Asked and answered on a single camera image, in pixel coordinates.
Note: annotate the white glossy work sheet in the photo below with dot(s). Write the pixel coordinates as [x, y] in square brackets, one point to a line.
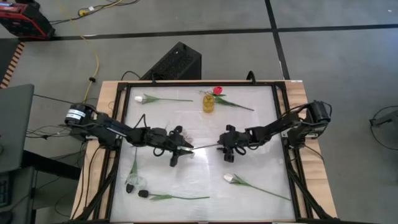
[186, 205]

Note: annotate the gray desk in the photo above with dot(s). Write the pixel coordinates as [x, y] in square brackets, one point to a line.
[15, 124]

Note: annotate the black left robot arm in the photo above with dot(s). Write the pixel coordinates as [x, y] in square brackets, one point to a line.
[102, 127]

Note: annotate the yellow glass vase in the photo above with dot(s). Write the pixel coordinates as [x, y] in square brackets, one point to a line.
[208, 105]

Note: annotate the black speaker box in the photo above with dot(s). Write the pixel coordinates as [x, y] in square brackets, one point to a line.
[177, 63]

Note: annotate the black metal table frame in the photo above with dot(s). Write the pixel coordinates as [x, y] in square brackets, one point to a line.
[202, 84]

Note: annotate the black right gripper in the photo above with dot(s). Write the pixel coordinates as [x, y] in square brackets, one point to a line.
[237, 138]

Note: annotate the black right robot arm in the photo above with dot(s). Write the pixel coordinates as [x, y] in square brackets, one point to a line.
[273, 126]

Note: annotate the black desk base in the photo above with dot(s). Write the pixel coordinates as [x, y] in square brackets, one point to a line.
[49, 165]

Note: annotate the black artificial tulip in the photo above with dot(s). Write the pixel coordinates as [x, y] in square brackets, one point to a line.
[130, 188]
[143, 193]

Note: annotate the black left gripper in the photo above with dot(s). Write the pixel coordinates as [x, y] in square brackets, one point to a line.
[161, 140]

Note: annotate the dark keyboard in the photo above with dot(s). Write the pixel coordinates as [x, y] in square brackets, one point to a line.
[3, 193]

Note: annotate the white artificial tulip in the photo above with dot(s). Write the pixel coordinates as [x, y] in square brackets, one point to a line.
[228, 177]
[138, 99]

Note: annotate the dark mat with striped edge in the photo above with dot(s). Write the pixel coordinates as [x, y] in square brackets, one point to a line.
[12, 65]

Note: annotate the clear glass vase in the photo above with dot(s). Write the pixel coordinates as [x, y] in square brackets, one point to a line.
[140, 180]

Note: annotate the red and black machine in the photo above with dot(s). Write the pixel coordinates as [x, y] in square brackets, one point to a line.
[21, 18]

